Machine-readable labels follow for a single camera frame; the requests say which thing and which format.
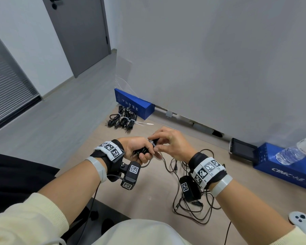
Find clear plastic water bottle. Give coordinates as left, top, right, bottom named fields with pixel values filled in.
left=275, top=136, right=306, bottom=166

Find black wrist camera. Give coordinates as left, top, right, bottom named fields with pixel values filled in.
left=179, top=175, right=202, bottom=203
left=120, top=161, right=141, bottom=191

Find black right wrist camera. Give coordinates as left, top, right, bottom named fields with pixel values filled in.
left=179, top=175, right=202, bottom=203

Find small black screen device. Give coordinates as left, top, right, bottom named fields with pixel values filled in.
left=228, top=137, right=258, bottom=162

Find person's right hand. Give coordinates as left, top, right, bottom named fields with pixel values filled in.
left=148, top=126, right=197, bottom=164

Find black right camera cable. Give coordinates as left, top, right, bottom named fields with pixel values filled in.
left=224, top=221, right=232, bottom=245

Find grey window blinds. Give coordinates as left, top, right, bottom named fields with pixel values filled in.
left=0, top=25, right=43, bottom=135

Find grey left wristband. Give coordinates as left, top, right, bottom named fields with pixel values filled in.
left=85, top=156, right=107, bottom=183

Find black office chair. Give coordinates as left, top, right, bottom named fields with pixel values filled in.
left=61, top=197, right=132, bottom=245

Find grey door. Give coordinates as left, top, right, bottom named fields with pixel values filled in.
left=42, top=0, right=112, bottom=79

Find blue rectangular box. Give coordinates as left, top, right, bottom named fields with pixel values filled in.
left=254, top=143, right=306, bottom=190

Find thin black power cable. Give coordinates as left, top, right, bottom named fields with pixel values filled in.
left=132, top=139, right=160, bottom=161

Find white zip ties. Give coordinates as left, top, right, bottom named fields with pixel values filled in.
left=149, top=140, right=164, bottom=161

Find white game controller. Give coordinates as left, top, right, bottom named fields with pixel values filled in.
left=288, top=211, right=306, bottom=235

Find pile of black cables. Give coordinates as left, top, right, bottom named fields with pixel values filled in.
left=162, top=149, right=222, bottom=225

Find thick black power cable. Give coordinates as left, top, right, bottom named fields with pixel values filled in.
left=115, top=106, right=130, bottom=129

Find black left camera cable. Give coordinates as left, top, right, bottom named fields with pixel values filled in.
left=78, top=182, right=101, bottom=245

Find grey wristband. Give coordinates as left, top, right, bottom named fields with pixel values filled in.
left=209, top=175, right=233, bottom=198
left=85, top=156, right=107, bottom=183

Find person's left forearm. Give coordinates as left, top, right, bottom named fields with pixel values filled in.
left=0, top=160, right=107, bottom=245

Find blue triangular box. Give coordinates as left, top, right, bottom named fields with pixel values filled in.
left=114, top=88, right=155, bottom=120

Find black camera cable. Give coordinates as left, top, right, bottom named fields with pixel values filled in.
left=224, top=221, right=232, bottom=245
left=78, top=182, right=101, bottom=245

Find person's right forearm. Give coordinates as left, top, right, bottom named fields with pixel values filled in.
left=214, top=180, right=306, bottom=245

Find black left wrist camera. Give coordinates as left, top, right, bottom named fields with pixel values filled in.
left=120, top=161, right=141, bottom=191

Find left wrist marker strap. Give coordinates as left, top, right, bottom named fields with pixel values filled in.
left=93, top=139, right=125, bottom=182

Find grey right wristband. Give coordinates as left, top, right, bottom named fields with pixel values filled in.
left=209, top=175, right=233, bottom=198

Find person's cream sweater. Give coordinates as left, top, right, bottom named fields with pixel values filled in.
left=91, top=219, right=192, bottom=245

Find light wooden table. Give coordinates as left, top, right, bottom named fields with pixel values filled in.
left=56, top=104, right=306, bottom=245

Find person's left hand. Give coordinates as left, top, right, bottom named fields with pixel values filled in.
left=116, top=136, right=157, bottom=167

